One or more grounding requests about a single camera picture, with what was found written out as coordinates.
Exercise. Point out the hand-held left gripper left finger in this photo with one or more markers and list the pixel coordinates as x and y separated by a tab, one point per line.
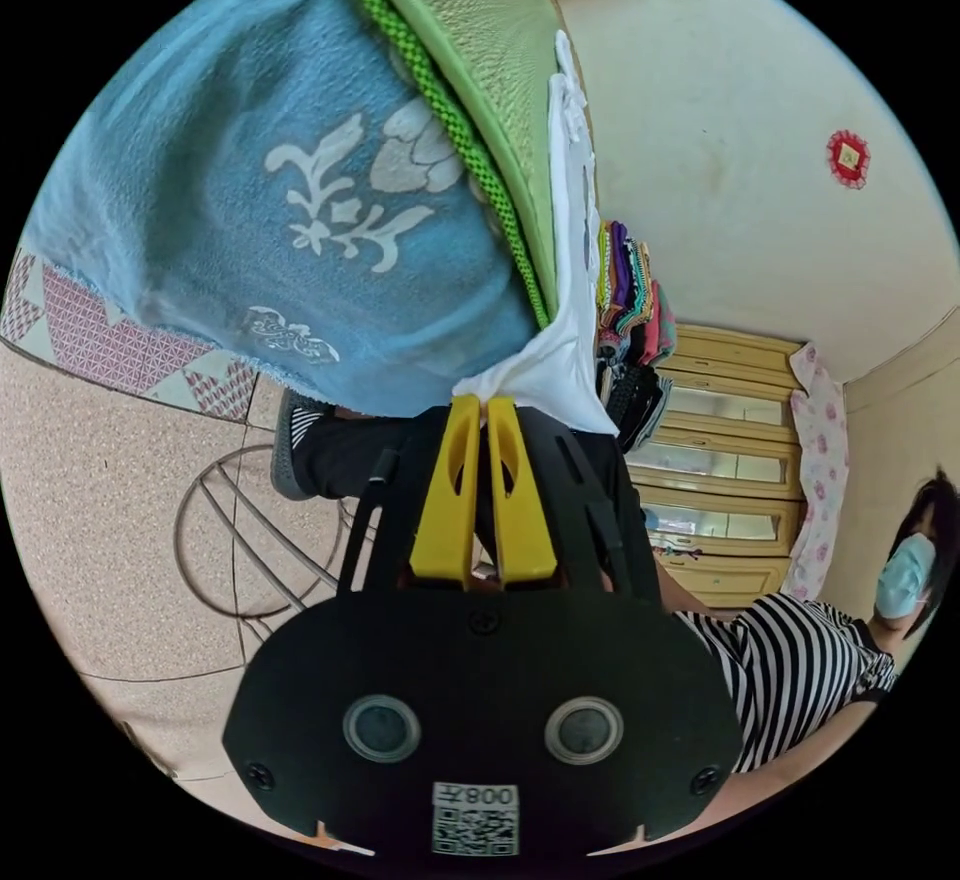
450	512

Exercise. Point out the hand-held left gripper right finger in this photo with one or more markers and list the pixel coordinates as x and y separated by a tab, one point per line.
521	520

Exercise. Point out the yellow wooden cupboard with mirrors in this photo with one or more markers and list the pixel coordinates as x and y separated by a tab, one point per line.
720	445

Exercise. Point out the pile of clothes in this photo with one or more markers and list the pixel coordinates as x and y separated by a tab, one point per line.
637	325

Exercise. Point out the red wall ornament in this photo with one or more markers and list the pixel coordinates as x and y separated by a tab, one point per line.
849	158

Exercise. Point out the person's body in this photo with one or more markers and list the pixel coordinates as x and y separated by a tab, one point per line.
795	662

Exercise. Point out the person's left forearm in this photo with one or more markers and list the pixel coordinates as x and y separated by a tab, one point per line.
780	790

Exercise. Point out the white pink floral hanging cloth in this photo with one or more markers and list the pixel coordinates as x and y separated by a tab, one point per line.
821	460

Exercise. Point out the bed with green woven mat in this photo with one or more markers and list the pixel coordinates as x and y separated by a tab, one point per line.
247	167

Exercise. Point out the white t-shirt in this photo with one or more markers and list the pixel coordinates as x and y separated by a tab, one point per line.
570	340

